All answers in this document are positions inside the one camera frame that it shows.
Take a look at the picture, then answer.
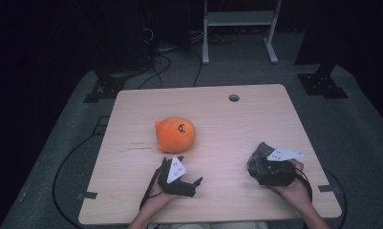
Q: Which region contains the black stand base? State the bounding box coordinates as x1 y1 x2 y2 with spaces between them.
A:
82 68 127 104
297 61 350 100

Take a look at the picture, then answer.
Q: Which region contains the black floor cable loop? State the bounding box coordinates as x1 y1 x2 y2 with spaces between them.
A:
53 133 101 229
322 167 349 229

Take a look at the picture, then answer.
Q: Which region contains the orange plush toy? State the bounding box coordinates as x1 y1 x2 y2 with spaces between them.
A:
154 116 197 154

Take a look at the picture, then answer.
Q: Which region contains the black table foot frame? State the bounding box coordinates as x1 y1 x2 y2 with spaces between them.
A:
92 115 111 136

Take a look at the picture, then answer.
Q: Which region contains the hand-held gripper cable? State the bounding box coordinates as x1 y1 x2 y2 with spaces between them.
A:
139 167 164 210
293 166 314 203

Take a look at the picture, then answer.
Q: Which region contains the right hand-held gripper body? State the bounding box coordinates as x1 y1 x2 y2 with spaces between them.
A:
257 148 305 187

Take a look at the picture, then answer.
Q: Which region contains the person's left hand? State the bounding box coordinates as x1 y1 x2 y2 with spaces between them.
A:
147 177 180 206

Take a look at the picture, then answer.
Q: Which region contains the left hand-held gripper cable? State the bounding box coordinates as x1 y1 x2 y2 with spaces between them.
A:
139 167 164 210

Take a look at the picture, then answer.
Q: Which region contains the person's right hand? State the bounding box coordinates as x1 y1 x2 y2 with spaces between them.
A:
271 159 312 208

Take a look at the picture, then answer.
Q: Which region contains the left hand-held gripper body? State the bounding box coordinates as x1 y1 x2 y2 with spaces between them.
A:
157 156 197 198

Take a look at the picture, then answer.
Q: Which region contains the grey tape strip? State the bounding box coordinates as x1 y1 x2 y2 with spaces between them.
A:
76 191 98 201
317 184 342 194

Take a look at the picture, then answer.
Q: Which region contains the bundle of floor cables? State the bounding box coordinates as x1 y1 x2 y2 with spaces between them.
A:
137 28 242 91

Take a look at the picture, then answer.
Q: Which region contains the right hand-held gripper cable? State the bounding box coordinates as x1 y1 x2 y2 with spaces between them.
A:
293 166 314 203

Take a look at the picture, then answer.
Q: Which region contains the white metal stand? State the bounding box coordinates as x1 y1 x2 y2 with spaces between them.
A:
202 0 283 66

